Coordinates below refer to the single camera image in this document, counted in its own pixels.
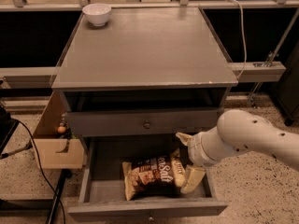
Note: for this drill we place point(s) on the grey metal rail beam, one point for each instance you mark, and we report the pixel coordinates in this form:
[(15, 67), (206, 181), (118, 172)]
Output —
[(258, 72)]

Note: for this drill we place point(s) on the brown chip bag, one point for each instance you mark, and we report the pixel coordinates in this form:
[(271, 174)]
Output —
[(155, 172)]

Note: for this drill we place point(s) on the open grey middle drawer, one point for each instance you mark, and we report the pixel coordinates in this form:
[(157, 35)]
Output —
[(102, 196)]

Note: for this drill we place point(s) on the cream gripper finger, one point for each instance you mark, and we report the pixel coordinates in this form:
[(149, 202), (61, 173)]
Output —
[(193, 177), (184, 138)]

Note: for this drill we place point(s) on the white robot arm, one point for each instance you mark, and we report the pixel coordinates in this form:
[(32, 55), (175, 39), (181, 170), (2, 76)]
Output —
[(237, 132)]

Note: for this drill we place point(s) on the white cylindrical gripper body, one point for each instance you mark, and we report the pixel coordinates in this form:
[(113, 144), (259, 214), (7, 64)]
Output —
[(195, 150)]

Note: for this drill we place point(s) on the small orange ball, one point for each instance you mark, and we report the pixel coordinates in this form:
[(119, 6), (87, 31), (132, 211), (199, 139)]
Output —
[(61, 129)]

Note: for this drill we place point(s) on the white ceramic bowl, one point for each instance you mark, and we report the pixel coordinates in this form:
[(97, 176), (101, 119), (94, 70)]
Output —
[(97, 14)]

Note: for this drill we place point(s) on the grey wooden cabinet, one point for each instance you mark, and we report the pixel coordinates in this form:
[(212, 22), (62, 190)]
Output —
[(144, 59)]

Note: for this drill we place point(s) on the closed grey upper drawer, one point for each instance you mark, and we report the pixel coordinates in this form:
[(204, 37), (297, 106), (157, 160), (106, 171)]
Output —
[(128, 122)]

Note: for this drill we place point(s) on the black stand left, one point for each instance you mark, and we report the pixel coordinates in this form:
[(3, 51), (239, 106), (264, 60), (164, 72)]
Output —
[(8, 126)]

